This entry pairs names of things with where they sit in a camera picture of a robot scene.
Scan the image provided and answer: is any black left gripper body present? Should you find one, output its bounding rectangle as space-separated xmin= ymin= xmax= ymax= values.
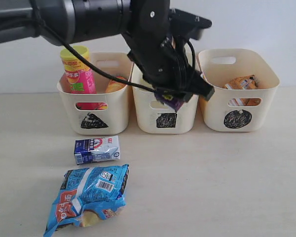
xmin=122 ymin=0 xmax=195 ymax=90

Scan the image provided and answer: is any purple juice carton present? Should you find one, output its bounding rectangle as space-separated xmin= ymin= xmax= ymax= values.
xmin=157 ymin=96 xmax=185 ymax=113

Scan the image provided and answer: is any orange instant noodle bag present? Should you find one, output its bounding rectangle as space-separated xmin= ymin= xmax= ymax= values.
xmin=223 ymin=75 xmax=261 ymax=107

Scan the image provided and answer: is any pink Lays chips can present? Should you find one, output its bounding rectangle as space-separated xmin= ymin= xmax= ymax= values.
xmin=60 ymin=45 xmax=108 ymax=111

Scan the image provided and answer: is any blue white milk carton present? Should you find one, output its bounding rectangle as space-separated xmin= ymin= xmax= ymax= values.
xmin=74 ymin=136 xmax=121 ymax=165

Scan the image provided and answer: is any blue instant noodle bag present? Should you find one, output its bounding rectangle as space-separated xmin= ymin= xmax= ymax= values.
xmin=44 ymin=164 xmax=129 ymax=237

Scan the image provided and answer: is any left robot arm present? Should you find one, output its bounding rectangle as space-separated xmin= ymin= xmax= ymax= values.
xmin=0 ymin=0 xmax=215 ymax=102

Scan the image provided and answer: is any cream bin with square mark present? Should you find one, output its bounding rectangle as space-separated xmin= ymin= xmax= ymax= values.
xmin=130 ymin=51 xmax=202 ymax=135

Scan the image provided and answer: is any cream bin with circle mark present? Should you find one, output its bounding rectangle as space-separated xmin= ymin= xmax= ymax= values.
xmin=197 ymin=49 xmax=280 ymax=132

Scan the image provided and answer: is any cream bin with triangle mark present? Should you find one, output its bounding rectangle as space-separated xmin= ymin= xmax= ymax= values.
xmin=57 ymin=52 xmax=134 ymax=136

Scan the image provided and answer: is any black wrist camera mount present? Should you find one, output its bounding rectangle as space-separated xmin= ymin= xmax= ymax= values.
xmin=169 ymin=8 xmax=212 ymax=40

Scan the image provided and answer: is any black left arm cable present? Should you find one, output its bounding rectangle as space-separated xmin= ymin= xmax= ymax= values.
xmin=31 ymin=0 xmax=198 ymax=99

